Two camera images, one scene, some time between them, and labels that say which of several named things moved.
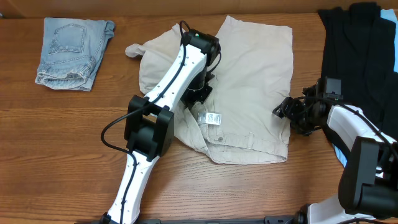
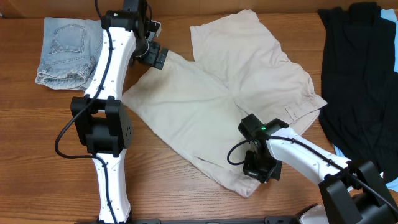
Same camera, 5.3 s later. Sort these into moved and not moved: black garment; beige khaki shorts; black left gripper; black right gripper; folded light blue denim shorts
Moved: beige khaki shorts; black right gripper; black left gripper
Not moved: folded light blue denim shorts; black garment
